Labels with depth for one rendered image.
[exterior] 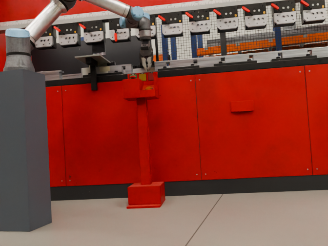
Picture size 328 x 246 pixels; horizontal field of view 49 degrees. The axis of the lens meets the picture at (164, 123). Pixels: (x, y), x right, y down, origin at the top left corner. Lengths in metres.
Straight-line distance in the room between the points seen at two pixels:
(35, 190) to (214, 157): 1.20
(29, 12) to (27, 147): 1.50
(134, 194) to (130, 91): 0.63
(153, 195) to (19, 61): 1.06
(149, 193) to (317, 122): 1.20
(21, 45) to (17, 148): 0.51
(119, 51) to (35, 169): 1.73
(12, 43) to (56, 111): 0.88
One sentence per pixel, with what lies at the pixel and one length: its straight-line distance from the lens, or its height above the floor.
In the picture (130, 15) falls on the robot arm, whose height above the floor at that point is 1.12.
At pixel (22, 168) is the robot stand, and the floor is 0.30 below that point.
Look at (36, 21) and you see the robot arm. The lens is 2.17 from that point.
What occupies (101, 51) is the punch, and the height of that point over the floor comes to 1.08.
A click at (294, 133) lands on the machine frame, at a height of 0.38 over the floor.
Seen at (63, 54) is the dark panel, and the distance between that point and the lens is 3.47.
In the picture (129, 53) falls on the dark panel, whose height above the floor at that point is 1.18.
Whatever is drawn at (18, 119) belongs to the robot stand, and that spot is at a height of 0.53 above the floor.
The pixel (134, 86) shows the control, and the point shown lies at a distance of 2.22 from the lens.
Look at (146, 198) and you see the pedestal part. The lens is 2.19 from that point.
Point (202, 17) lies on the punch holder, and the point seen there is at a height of 1.26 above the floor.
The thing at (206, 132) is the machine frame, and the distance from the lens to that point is 2.47.
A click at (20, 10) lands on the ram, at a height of 1.46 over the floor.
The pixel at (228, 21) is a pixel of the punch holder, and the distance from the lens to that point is 2.71.
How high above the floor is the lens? 0.40
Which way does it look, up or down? 2 degrees up
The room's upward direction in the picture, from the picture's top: 3 degrees counter-clockwise
